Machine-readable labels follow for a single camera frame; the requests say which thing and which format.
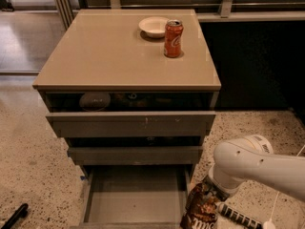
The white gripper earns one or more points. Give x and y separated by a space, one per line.
216 188

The brown chip bag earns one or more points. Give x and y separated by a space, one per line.
200 210

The white bowl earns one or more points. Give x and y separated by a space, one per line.
154 26

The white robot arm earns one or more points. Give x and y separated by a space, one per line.
252 158

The grey bottom drawer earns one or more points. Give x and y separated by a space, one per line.
135 197

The grey drawer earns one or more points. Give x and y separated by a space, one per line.
135 197
131 124
136 155

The grey middle drawer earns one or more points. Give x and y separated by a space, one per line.
136 155

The grey top drawer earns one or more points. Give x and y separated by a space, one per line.
131 124

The grey drawer cabinet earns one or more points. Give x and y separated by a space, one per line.
105 51

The dark round object in drawer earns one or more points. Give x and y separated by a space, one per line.
95 101

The black striped cylinder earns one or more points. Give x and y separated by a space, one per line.
237 217

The orange soda can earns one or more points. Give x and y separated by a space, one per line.
172 43

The black handle on floor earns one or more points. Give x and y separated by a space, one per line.
20 213

